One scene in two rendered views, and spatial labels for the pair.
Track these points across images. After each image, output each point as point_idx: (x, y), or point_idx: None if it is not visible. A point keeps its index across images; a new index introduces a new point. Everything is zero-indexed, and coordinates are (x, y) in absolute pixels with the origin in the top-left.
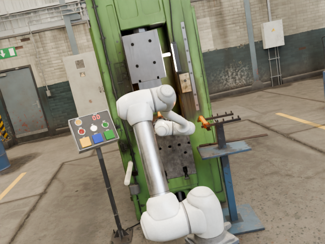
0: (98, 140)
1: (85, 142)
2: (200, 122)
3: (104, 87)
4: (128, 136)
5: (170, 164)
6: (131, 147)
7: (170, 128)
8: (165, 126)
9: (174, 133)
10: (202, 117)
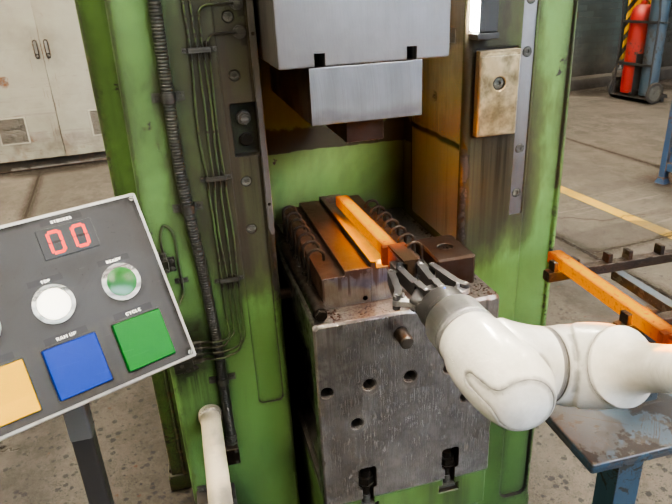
0: (82, 377)
1: (0, 400)
2: (511, 262)
3: (91, 60)
4: (213, 308)
5: (398, 442)
6: (222, 357)
7: (556, 379)
8: (549, 375)
9: (563, 401)
10: (579, 265)
